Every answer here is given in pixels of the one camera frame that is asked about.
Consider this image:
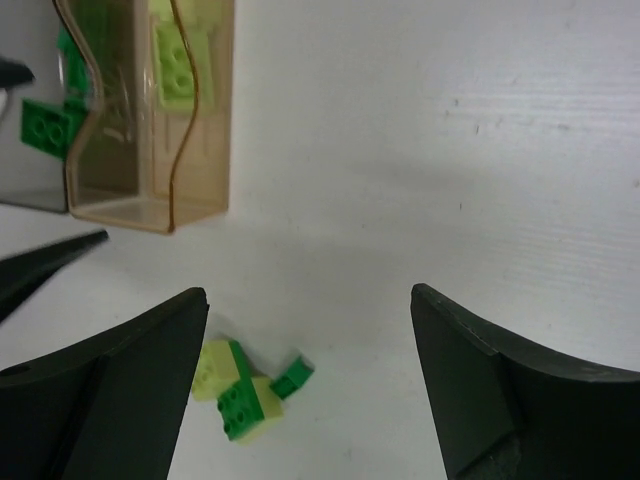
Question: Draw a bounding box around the dark green thin lego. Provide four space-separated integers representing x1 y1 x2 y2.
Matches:
270 355 315 400

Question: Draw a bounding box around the dark green square lego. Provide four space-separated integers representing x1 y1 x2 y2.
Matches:
20 98 87 161

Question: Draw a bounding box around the orange transparent container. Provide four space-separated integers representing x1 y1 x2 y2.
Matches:
55 1 235 234

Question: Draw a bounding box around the light green lego stack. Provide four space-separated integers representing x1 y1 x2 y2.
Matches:
191 339 284 445

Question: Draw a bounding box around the light green lego brick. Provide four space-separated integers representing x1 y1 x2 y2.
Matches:
148 1 222 113

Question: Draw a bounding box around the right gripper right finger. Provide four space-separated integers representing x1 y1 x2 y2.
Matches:
411 284 639 479

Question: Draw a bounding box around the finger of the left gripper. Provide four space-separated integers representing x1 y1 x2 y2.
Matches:
0 57 35 90
1 230 109 322

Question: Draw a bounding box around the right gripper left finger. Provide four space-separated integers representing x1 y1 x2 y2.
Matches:
1 288 208 479

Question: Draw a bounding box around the grey transparent container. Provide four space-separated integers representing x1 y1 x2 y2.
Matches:
1 1 92 213

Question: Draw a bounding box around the dark green lego brick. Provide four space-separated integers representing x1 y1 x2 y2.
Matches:
56 26 93 109

